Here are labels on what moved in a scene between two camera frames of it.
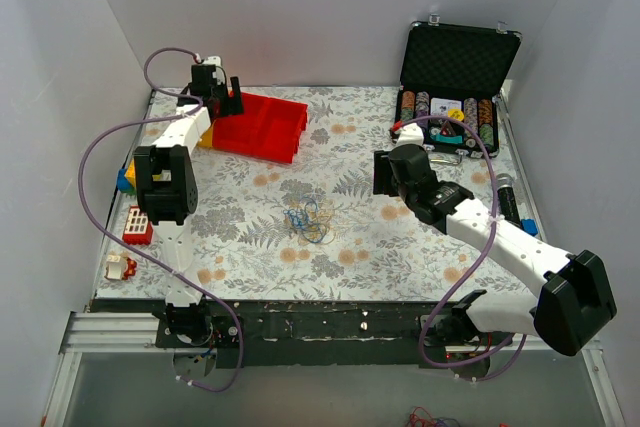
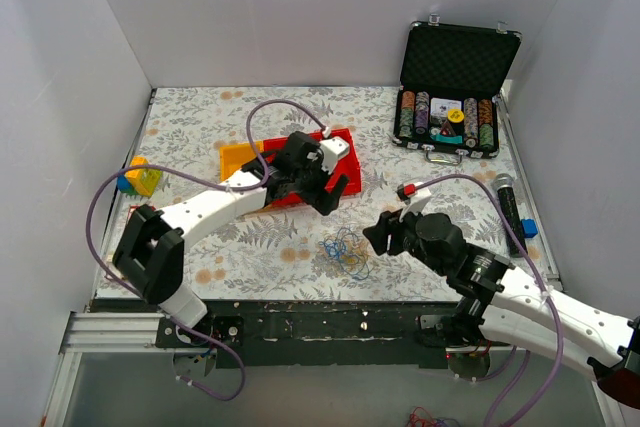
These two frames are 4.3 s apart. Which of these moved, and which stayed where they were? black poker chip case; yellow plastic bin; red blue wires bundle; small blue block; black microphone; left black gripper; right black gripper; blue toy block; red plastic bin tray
Moved: yellow plastic bin; red plastic bin tray; left black gripper; right black gripper
Stayed: blue toy block; black microphone; black poker chip case; small blue block; red blue wires bundle
